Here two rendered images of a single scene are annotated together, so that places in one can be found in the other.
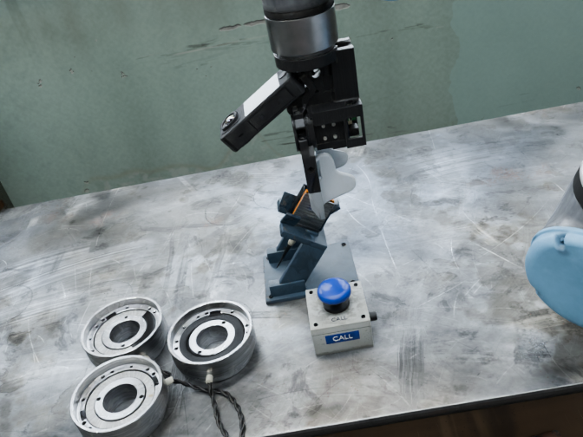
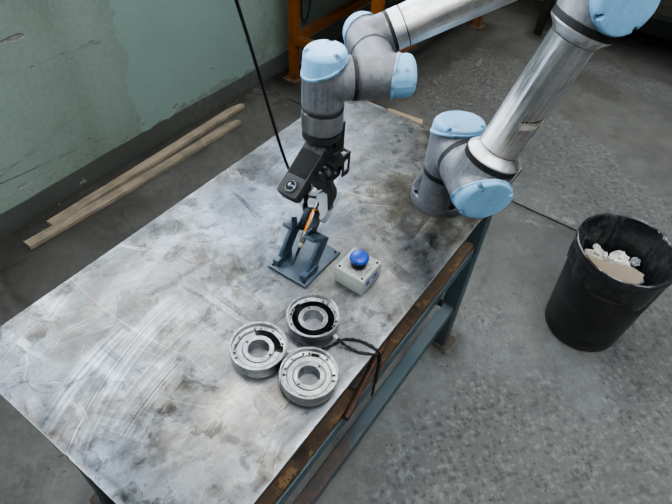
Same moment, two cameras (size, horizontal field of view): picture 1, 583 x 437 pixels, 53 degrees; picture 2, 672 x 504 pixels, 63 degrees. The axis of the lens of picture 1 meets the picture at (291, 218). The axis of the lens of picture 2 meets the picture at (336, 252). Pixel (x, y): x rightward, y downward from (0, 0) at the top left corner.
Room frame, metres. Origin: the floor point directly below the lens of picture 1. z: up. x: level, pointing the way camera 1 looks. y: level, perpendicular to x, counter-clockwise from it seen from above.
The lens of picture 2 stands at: (0.18, 0.65, 1.69)
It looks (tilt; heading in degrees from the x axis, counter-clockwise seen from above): 47 degrees down; 300
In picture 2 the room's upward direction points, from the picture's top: 4 degrees clockwise
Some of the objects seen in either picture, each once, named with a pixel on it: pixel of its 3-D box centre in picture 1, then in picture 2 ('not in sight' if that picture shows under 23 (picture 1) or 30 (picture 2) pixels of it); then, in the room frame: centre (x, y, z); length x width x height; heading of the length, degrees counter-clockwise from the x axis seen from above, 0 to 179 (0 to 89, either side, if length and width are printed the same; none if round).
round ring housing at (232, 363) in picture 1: (213, 342); (313, 320); (0.52, 0.13, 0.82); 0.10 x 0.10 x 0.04
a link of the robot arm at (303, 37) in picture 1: (302, 29); (320, 118); (0.63, -0.05, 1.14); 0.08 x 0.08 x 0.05
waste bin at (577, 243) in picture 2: not in sight; (602, 288); (-0.02, -0.95, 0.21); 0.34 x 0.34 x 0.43
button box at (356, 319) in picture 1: (343, 316); (359, 269); (0.51, -0.04, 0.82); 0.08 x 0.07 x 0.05; 87
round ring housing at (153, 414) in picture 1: (122, 402); (309, 377); (0.45, 0.23, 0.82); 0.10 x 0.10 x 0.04
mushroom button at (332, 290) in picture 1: (336, 301); (358, 262); (0.51, -0.03, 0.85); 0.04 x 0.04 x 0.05
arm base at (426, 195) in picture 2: not in sight; (444, 182); (0.48, -0.38, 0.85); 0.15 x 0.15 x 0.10
